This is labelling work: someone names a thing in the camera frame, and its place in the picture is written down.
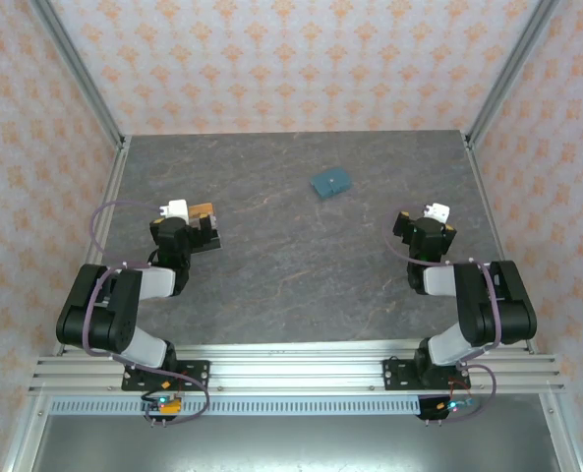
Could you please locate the controller board with LEDs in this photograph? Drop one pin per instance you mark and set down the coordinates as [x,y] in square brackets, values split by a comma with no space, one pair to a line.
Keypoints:
[165,405]
[448,407]

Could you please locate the aluminium table side rail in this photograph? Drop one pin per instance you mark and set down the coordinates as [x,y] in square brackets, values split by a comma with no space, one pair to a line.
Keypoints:
[486,196]
[111,187]

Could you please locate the aluminium frame post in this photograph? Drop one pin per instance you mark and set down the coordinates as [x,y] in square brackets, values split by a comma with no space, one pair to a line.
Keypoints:
[509,74]
[82,74]

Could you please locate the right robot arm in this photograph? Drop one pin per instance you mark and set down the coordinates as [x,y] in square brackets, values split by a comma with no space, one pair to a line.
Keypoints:
[512,314]

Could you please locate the steel sheet panel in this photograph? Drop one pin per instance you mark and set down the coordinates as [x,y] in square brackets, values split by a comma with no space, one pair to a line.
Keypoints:
[291,447]

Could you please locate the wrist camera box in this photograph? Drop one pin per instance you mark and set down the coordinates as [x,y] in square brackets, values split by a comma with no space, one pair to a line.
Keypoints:
[175,209]
[438,212]

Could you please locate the teal card holder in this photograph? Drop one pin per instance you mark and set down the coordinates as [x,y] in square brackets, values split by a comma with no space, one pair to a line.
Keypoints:
[331,183]

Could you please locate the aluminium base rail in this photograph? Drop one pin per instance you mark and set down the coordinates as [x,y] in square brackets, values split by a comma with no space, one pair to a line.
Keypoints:
[296,373]

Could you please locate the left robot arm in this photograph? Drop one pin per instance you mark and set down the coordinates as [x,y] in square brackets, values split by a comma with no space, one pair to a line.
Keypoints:
[109,324]

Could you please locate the aluminium frame leg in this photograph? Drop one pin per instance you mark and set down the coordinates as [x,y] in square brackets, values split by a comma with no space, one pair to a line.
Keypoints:
[23,437]
[561,437]

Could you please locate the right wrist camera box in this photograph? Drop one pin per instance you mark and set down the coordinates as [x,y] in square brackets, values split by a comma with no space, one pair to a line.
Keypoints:
[438,212]

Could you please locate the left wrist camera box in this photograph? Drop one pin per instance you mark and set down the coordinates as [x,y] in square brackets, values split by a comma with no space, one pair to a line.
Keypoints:
[175,209]

